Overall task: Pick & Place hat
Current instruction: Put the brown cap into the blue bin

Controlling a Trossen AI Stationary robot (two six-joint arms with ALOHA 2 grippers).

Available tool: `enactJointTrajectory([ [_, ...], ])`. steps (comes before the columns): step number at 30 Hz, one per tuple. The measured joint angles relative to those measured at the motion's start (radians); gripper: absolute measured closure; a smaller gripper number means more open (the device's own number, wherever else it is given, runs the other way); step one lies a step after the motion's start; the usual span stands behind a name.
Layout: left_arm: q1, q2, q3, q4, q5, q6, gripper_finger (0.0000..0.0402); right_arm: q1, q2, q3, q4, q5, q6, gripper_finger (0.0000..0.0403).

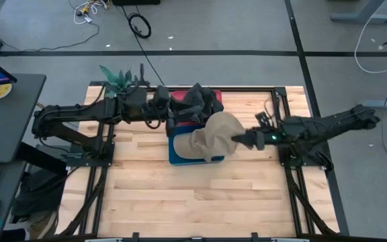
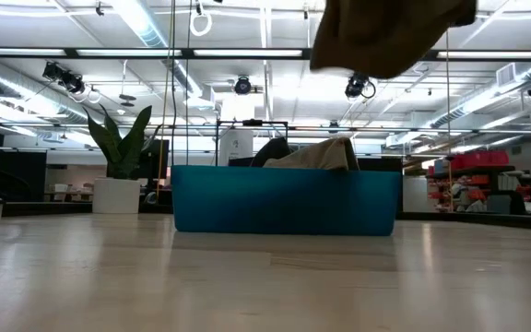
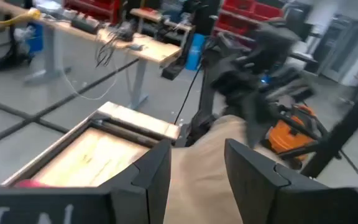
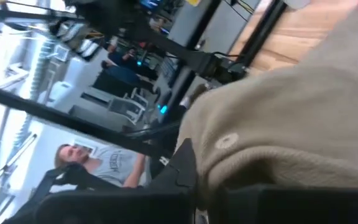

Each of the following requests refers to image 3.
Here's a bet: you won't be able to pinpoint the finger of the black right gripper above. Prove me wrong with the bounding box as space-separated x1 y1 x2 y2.
243 95 260 149
258 95 275 149

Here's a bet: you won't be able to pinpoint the orange shop vacuum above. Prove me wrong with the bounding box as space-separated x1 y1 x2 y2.
261 104 329 162

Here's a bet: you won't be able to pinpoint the yellow power cable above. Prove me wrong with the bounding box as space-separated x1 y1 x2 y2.
0 8 42 29

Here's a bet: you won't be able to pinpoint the black diagonal frame brace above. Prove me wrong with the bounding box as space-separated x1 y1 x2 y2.
300 83 358 179

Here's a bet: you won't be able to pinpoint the tan fabric cap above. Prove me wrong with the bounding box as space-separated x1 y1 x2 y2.
163 114 287 224

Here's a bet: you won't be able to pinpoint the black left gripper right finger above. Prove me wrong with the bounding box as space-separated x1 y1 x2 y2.
224 139 328 224

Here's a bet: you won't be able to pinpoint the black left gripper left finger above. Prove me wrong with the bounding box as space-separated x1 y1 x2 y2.
103 139 172 224

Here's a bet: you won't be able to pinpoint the white floor cable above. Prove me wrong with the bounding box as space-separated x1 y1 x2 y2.
62 60 119 101

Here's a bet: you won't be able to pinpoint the wooden workbench grey legs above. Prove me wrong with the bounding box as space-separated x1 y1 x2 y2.
0 0 183 110

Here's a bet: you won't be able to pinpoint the blue plastic barrel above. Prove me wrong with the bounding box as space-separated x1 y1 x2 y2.
185 33 206 72

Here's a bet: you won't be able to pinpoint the red plastic bin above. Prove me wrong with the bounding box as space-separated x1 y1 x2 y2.
13 179 54 189

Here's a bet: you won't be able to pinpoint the red storage bin rack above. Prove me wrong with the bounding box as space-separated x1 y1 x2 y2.
63 0 121 24
214 0 284 41

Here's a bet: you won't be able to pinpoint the black cable bundle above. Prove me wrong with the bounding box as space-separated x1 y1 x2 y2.
94 32 119 68

